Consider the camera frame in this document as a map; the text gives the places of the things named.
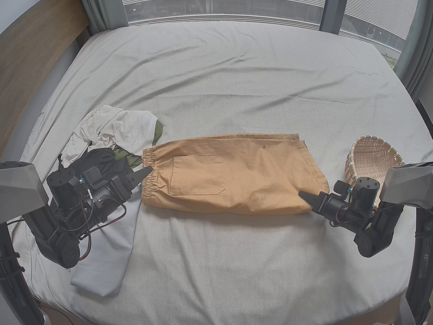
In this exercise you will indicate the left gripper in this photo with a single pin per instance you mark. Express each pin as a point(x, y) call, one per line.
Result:
point(118, 190)

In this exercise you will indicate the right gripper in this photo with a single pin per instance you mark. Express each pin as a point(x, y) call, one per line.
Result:
point(333, 208)

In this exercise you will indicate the black garment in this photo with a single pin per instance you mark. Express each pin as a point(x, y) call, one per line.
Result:
point(101, 161)

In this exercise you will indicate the tan shorts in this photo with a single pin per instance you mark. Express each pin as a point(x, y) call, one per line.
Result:
point(243, 181)

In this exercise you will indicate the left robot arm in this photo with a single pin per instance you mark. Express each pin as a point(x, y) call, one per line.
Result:
point(20, 188)

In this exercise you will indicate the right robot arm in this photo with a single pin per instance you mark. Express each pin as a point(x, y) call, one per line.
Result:
point(406, 185)

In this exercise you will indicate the green garment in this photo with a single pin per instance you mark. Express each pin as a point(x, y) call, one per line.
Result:
point(132, 159)

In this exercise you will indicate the white garment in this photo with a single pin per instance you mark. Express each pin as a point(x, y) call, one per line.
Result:
point(128, 130)

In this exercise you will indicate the round woven basket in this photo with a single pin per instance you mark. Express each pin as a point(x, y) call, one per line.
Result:
point(368, 157)

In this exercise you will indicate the pale blue garment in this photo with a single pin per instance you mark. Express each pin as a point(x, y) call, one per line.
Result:
point(105, 256)

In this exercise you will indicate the bed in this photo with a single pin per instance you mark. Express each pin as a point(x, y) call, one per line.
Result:
point(236, 80)

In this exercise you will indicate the grey-green curtain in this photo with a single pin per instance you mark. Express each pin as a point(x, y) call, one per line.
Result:
point(101, 5)
point(419, 46)

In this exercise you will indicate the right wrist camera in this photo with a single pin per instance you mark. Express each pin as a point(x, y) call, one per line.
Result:
point(341, 187)

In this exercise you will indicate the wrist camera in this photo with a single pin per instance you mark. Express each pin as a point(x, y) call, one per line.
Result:
point(341, 187)
point(92, 176)

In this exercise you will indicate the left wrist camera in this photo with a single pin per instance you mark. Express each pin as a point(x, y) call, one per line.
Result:
point(92, 176)

